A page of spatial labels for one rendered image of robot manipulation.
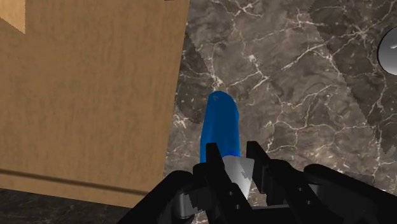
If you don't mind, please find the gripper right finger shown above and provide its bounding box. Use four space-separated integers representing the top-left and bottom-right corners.
246 141 397 224

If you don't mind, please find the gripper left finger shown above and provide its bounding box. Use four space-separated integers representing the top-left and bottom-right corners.
117 143 253 224

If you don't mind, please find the wooden cabinet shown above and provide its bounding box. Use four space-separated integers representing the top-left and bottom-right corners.
0 0 191 209

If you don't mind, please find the white round plate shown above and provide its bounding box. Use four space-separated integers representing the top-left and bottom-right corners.
377 27 397 76

